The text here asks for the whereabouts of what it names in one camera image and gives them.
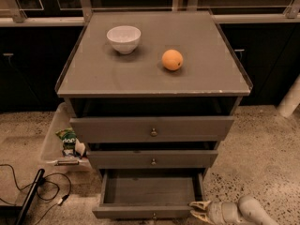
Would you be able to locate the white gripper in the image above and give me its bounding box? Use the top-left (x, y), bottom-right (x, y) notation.
top-left (189, 201), bottom-right (243, 225)

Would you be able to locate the grey bottom drawer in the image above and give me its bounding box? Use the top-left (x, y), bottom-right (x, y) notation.
top-left (93, 169), bottom-right (204, 219)

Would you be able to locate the grey drawer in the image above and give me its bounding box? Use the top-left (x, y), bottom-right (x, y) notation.
top-left (70, 116), bottom-right (233, 143)
top-left (87, 150), bottom-right (218, 169)
top-left (93, 169), bottom-right (204, 219)

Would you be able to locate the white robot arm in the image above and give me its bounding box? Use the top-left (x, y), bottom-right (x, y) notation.
top-left (189, 195), bottom-right (279, 225)

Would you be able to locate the grey middle drawer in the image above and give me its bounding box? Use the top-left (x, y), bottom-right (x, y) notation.
top-left (87, 150), bottom-right (218, 169)

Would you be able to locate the grey top drawer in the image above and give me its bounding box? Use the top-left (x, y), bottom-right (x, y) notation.
top-left (70, 116), bottom-right (233, 143)

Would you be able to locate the grey drawer cabinet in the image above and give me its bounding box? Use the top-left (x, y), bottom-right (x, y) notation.
top-left (54, 10), bottom-right (253, 189)

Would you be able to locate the green snack packet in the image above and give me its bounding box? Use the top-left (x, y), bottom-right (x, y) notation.
top-left (55, 127), bottom-right (77, 157)

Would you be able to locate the clear plastic storage bin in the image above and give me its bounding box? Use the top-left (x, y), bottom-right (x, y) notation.
top-left (39, 102), bottom-right (91, 172)

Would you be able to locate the orange fruit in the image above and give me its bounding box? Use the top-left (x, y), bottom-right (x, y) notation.
top-left (161, 50), bottom-right (184, 71)

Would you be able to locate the black bar stand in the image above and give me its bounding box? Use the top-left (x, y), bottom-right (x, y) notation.
top-left (14, 169), bottom-right (45, 225)

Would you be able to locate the white ceramic bowl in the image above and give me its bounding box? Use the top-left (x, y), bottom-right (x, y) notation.
top-left (106, 25), bottom-right (142, 54)

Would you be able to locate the white cylindrical post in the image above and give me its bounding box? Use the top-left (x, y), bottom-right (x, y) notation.
top-left (277, 75), bottom-right (300, 117)

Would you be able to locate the black cable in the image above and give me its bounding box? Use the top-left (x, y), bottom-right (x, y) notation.
top-left (0, 163), bottom-right (72, 225)

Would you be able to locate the metal railing frame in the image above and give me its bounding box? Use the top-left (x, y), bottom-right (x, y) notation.
top-left (1, 0), bottom-right (300, 26)

